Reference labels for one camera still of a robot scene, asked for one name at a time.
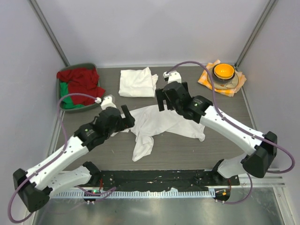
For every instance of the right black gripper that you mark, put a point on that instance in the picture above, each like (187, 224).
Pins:
(161, 96)

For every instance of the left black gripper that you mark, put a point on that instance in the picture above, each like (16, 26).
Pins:
(129, 121)

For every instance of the white t-shirt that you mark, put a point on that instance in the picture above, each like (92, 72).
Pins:
(137, 83)
(149, 122)

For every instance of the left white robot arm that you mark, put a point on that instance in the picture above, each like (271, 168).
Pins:
(38, 184)

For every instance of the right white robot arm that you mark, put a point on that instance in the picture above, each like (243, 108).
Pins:
(259, 148)

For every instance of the folded white t-shirt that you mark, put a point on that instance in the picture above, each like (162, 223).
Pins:
(137, 83)

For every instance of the orange checked cloth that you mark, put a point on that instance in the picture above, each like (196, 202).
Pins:
(231, 92)

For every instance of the red t-shirt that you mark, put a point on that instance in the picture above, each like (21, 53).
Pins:
(79, 80)

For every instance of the orange bowl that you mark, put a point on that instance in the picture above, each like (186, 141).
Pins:
(224, 71)

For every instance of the beige ceramic plate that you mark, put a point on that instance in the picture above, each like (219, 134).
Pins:
(224, 84)

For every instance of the grey plastic bin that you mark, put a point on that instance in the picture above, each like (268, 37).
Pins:
(60, 99)

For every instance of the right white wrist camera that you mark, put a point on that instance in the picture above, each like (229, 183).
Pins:
(173, 76)

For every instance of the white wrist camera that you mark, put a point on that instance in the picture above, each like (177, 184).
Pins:
(173, 76)
(107, 101)

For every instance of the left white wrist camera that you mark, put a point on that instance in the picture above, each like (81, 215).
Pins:
(107, 101)

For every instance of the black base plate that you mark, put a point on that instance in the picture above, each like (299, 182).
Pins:
(154, 179)

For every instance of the white slotted cable duct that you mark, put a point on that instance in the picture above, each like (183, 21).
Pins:
(173, 193)

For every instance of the aluminium frame rail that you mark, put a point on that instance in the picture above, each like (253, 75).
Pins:
(276, 180)

